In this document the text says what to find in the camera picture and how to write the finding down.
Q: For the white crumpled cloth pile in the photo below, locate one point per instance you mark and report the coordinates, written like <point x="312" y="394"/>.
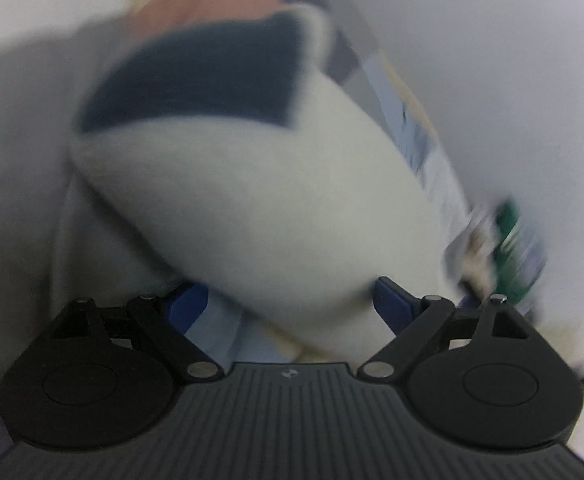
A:
<point x="474" y="255"/>

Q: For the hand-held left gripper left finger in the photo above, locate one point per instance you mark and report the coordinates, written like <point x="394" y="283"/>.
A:
<point x="187" y="307"/>

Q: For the cream striped sweater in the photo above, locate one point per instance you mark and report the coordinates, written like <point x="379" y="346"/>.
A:
<point x="272" y="190"/>

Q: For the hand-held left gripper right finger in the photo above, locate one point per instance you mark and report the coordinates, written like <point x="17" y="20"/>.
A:
<point x="395" y="302"/>

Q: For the green shopping bag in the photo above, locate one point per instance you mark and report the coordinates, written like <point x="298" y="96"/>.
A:
<point x="516" y="255"/>

